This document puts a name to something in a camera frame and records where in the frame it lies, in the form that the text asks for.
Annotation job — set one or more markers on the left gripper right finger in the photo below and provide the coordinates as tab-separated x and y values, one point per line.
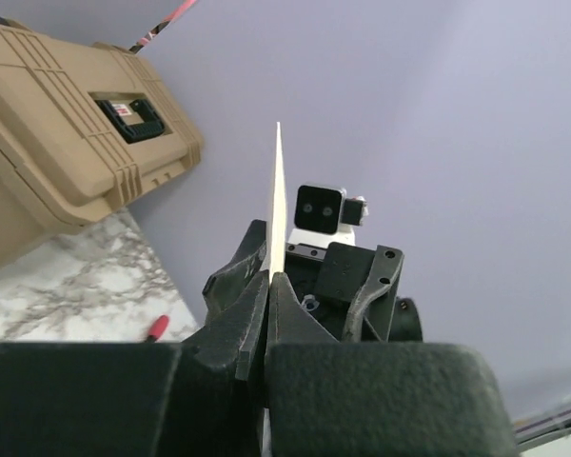
327	398

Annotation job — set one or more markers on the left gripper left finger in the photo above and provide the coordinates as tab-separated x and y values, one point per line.
200	397

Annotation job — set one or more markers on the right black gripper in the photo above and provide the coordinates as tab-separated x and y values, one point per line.
351	291

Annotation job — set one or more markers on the cream paper letter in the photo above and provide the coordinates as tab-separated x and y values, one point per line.
277	222

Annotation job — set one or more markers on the tan plastic case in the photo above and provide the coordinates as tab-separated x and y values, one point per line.
84	131

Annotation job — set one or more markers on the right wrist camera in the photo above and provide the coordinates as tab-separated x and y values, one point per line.
324	215

